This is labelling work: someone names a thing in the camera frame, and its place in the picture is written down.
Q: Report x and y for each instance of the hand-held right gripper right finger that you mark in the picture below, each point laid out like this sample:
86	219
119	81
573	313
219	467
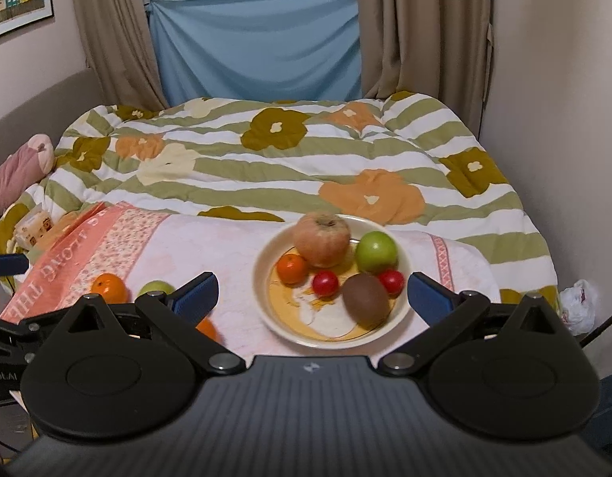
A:
430	298

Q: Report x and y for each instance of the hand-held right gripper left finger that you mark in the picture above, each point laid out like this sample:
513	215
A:
196	295

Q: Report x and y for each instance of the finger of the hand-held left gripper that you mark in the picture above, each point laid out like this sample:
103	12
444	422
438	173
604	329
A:
8	266
23	333

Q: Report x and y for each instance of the red cherry tomato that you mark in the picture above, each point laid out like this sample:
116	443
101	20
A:
326	284
391	281

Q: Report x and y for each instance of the brown kiwi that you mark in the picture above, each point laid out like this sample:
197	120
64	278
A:
365	298

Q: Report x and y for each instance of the green apple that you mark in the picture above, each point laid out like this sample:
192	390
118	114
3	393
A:
376	253
156	288

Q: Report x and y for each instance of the small orange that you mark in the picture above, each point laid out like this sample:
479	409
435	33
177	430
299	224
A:
292	268

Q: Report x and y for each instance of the cream bear-print bowl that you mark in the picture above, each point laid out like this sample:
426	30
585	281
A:
331	329

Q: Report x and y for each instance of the large red apple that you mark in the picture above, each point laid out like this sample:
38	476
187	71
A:
321	241

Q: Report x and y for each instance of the large orange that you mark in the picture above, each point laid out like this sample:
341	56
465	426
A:
107	289
207	330

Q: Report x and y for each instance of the tissue packet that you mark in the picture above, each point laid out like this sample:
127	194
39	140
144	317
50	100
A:
34	231

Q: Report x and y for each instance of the pink floral printed towel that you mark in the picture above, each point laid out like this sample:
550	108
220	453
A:
226	243

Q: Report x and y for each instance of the pink plush pillow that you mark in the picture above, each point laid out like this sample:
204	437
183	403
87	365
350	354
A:
15	174

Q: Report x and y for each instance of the white plastic bag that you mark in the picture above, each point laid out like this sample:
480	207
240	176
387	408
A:
578	305

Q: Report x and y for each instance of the beige headboard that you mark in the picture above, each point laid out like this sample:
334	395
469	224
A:
33	114

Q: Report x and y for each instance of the striped flower-print blanket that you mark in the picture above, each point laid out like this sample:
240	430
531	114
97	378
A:
296	159

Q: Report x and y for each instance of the blue hanging cloth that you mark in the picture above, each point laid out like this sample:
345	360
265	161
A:
256	44

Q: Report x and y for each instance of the beige curtain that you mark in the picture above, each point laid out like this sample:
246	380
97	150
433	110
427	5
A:
425	30
117	25

